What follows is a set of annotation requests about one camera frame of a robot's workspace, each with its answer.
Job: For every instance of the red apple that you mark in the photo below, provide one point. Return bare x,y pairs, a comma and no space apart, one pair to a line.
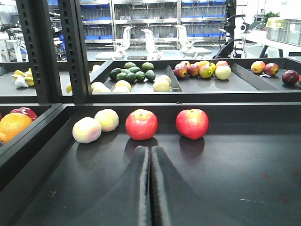
192,123
141,124

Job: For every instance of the pale peach rear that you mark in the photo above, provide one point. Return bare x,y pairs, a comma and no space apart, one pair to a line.
108,119

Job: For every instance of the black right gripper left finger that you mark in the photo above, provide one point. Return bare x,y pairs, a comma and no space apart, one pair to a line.
127,203

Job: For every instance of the pale peach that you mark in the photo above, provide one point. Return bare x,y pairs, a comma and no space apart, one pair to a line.
86,130
108,119

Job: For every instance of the pale peach front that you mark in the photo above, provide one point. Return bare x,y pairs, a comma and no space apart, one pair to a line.
86,130

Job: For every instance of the orange right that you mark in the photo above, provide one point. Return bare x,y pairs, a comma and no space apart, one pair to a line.
12,124

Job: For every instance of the red apple right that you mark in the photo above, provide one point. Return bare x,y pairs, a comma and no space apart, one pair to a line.
192,123

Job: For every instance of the red bell pepper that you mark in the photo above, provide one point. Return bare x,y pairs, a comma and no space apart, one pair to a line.
27,111

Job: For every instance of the white garlic bulb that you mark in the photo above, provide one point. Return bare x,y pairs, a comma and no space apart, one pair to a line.
20,82

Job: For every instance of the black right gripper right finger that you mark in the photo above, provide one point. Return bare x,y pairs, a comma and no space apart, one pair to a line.
173,201

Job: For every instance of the red apple centre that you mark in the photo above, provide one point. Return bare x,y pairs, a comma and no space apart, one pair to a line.
141,124

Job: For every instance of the black wooden produce stand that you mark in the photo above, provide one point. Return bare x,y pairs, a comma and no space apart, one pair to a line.
248,163

